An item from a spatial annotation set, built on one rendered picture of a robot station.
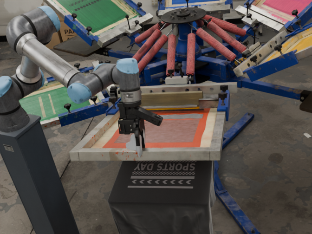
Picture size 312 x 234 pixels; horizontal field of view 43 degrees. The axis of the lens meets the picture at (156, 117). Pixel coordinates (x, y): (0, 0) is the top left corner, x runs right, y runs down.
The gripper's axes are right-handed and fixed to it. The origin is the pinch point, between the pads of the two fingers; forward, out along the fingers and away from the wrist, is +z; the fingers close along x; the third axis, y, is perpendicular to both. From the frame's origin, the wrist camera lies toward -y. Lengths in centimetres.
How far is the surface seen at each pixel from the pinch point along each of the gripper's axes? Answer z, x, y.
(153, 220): 39.2, -15.3, 2.9
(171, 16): -42, -130, 8
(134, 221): 40.5, -16.0, 11.9
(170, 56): -19, -108, 6
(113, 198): 28.2, -14.0, 19.8
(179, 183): 25.5, -24.0, -8.5
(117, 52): -14, -177, 63
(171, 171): 23.2, -32.3, -3.7
